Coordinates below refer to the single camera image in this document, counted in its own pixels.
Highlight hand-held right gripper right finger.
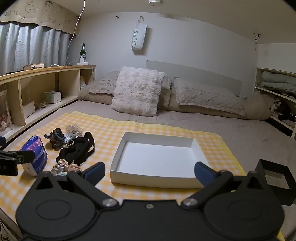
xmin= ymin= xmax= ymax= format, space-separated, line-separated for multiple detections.
xmin=180 ymin=161 xmax=269 ymax=209

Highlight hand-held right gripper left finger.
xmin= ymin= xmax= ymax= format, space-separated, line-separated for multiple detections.
xmin=33 ymin=162 xmax=119 ymax=209

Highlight purple floral packet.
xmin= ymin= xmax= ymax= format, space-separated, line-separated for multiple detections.
xmin=19 ymin=136 xmax=48 ymax=176

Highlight dark crocheted scrunchie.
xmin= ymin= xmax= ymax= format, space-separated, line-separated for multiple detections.
xmin=44 ymin=128 xmax=65 ymax=150

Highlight clear bag of rubber bands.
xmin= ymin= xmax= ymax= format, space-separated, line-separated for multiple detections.
xmin=66 ymin=125 xmax=83 ymax=138

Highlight white cardboard tray box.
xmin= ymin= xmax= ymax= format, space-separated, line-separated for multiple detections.
xmin=109 ymin=132 xmax=210 ymax=189

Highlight clear storage bag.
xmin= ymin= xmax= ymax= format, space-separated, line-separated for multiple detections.
xmin=0 ymin=90 xmax=12 ymax=133

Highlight black sleep mask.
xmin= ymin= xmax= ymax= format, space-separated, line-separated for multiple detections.
xmin=56 ymin=132 xmax=95 ymax=166

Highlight beige satin scrunchie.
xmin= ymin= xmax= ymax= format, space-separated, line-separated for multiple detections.
xmin=51 ymin=159 xmax=83 ymax=175

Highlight black open box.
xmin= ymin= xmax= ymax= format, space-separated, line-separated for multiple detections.
xmin=254 ymin=159 xmax=294 ymax=207

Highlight yellow checkered blanket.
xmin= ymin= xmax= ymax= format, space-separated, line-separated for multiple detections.
xmin=0 ymin=111 xmax=285 ymax=241

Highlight white tissue box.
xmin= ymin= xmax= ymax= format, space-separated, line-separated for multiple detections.
xmin=43 ymin=91 xmax=62 ymax=104

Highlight beige quilted pillow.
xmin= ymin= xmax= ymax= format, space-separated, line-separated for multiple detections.
xmin=172 ymin=77 xmax=245 ymax=116
xmin=88 ymin=71 xmax=121 ymax=95

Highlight fluffy white pillow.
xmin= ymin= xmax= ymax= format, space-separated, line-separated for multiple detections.
xmin=110 ymin=66 xmax=166 ymax=117

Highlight grey curtain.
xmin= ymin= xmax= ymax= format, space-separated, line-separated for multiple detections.
xmin=0 ymin=22 xmax=71 ymax=75

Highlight wooden shelf unit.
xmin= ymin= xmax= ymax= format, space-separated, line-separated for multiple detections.
xmin=0 ymin=64 xmax=96 ymax=143

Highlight dark folded clothes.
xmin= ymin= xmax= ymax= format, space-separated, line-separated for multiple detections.
xmin=269 ymin=98 xmax=296 ymax=123

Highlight white shelf unit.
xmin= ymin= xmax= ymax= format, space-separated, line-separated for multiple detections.
xmin=254 ymin=67 xmax=296 ymax=139

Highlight folded pale blankets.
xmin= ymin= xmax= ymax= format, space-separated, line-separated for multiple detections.
xmin=261 ymin=71 xmax=296 ymax=93

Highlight cardboard curtain valance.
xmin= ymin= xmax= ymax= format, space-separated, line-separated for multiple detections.
xmin=0 ymin=0 xmax=80 ymax=35

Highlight white hanging bag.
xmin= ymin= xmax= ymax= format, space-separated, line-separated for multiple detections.
xmin=132 ymin=15 xmax=148 ymax=51

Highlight white hanging cable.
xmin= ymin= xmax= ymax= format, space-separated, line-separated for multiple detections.
xmin=65 ymin=0 xmax=86 ymax=66

